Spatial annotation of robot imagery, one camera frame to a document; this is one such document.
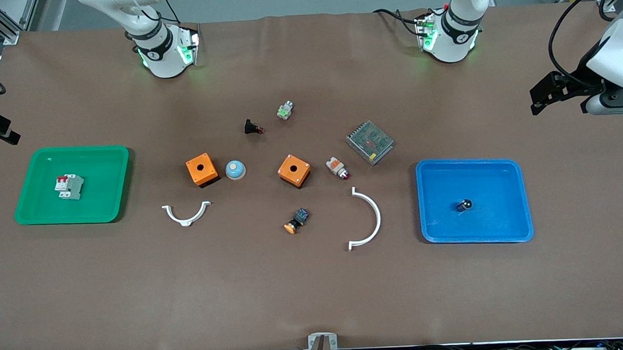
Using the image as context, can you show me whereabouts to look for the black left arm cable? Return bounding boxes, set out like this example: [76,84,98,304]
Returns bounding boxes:
[546,0,623,78]

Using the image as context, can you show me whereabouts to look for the aluminium frame profile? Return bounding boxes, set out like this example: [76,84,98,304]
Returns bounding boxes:
[0,0,41,46]

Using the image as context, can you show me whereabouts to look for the blue plastic tray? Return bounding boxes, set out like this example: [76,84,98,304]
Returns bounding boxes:
[415,155,535,247]

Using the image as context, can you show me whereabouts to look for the blue dome buzzer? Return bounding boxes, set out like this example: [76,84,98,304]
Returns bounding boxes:
[225,160,247,181]

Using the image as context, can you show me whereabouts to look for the yellow mushroom push button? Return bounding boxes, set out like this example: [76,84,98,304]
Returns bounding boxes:
[283,207,310,235]

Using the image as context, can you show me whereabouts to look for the white red indicator switch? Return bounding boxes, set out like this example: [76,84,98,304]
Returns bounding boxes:
[326,156,351,181]

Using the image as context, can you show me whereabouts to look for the black left base cable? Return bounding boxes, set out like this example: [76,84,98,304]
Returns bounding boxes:
[372,6,429,37]

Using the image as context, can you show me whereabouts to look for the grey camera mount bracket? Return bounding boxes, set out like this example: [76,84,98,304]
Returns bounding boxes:
[305,332,339,350]

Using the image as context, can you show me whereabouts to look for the small white pipe clamp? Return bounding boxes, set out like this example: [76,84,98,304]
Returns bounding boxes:
[161,201,212,228]

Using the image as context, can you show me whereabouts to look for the orange push-button box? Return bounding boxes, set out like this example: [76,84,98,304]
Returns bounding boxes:
[185,152,220,188]
[277,153,312,190]

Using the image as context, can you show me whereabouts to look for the large white pipe clamp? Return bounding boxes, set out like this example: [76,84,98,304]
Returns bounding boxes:
[345,186,383,252]

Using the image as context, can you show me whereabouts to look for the white red circuit breaker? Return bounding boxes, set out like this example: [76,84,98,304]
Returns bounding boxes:
[54,173,86,201]

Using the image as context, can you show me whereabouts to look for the metal mesh power supply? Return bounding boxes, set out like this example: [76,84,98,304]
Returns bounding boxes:
[345,119,396,167]

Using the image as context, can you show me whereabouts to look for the green plastic tray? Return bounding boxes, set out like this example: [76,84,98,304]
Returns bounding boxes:
[12,145,133,227]

